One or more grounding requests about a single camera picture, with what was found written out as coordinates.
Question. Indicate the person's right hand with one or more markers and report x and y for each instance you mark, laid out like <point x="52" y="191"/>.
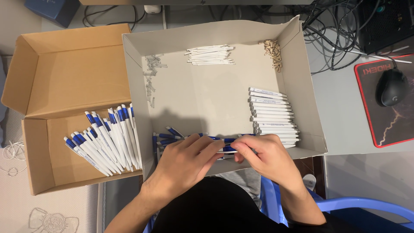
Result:
<point x="275" y="158"/>

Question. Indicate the person's left hand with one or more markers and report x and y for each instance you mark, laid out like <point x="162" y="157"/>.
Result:
<point x="181" y="168"/>

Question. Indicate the blue white pen part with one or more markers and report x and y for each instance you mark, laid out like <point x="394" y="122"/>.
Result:
<point x="229" y="149"/>

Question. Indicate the pile of blue pen tops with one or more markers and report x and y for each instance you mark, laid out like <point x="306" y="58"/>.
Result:
<point x="168" y="136"/>

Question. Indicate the person's grey shorts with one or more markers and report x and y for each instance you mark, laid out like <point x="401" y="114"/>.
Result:
<point x="245" y="181"/>

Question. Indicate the white slipper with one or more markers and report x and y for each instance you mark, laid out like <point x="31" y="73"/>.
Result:
<point x="309" y="182"/>

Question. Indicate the stack of white pen barrels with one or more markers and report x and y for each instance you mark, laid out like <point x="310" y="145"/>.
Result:
<point x="271" y="113"/>

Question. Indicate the person's black shirt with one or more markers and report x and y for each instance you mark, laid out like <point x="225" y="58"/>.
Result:
<point x="226" y="210"/>

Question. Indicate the grey cardboard tray box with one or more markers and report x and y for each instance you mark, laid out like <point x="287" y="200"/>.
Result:
<point x="210" y="93"/>

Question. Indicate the pile of assembled blue-white pens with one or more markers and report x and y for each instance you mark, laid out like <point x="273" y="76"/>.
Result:
<point x="106" y="139"/>

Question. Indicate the blue plastic chair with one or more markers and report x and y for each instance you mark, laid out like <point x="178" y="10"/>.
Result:
<point x="355" y="207"/>

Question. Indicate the pile of metal springs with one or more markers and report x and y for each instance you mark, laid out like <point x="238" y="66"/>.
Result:
<point x="151" y="74"/>

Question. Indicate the pile of beige plastic pieces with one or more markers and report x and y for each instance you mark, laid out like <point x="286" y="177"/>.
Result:
<point x="273" y="53"/>

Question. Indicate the bundle of white ink refills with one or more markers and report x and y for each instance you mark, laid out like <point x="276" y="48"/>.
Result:
<point x="210" y="55"/>

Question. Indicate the black red-edged mouse pad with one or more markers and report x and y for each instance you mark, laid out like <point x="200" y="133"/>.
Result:
<point x="388" y="123"/>

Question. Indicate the black computer mouse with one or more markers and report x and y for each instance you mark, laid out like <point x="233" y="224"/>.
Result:
<point x="392" y="87"/>

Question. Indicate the brown cardboard box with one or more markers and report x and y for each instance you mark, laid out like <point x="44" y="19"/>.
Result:
<point x="77" y="74"/>

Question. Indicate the white thin sticks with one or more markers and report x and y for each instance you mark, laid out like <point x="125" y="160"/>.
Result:
<point x="375" y="55"/>

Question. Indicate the white charger plug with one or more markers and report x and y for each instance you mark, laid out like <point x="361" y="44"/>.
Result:
<point x="152" y="9"/>

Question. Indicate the black computer case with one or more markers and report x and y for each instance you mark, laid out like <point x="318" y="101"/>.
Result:
<point x="386" y="24"/>

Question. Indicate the dark blue box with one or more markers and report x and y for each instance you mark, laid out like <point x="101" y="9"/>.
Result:
<point x="51" y="9"/>

